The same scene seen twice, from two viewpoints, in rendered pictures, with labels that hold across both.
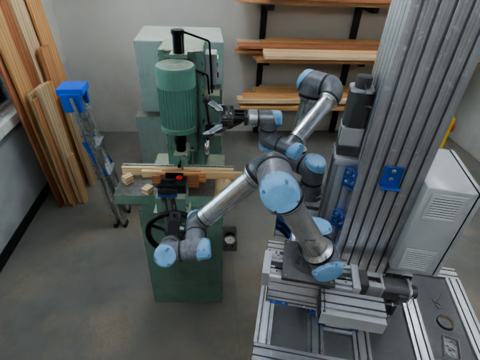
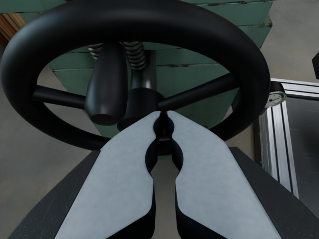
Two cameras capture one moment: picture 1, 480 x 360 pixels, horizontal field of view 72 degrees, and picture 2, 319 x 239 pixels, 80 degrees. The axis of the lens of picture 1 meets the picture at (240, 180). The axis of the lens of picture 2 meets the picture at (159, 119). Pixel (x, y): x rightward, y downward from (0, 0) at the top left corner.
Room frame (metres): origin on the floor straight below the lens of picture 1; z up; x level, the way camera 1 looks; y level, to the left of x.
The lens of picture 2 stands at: (1.00, 0.26, 1.02)
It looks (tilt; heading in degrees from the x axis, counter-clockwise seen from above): 62 degrees down; 7
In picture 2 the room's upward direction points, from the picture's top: 5 degrees counter-clockwise
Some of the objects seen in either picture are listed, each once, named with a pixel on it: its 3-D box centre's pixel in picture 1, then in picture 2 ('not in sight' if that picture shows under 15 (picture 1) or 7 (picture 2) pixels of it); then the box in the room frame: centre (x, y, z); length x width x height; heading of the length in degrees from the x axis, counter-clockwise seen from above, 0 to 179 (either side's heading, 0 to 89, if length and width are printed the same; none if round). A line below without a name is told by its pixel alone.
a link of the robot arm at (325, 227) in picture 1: (315, 235); not in sight; (0.98, -0.32, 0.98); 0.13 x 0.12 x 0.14; 6
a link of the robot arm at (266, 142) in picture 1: (269, 139); not in sight; (1.35, -0.13, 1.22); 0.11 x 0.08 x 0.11; 49
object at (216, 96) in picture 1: (212, 106); not in sight; (1.68, 0.17, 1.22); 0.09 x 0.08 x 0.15; 3
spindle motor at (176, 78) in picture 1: (177, 98); not in sight; (1.46, 0.31, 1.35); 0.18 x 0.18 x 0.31
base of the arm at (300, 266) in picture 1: (310, 253); not in sight; (0.99, -0.32, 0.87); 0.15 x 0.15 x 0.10
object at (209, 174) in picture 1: (193, 174); not in sight; (1.46, 0.25, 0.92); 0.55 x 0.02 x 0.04; 93
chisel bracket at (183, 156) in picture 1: (182, 155); not in sight; (1.48, 0.31, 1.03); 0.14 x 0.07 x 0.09; 3
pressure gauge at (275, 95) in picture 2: (229, 238); (266, 96); (1.26, 0.04, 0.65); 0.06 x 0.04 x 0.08; 93
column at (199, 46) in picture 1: (186, 110); not in sight; (1.75, 0.33, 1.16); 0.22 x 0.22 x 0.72; 3
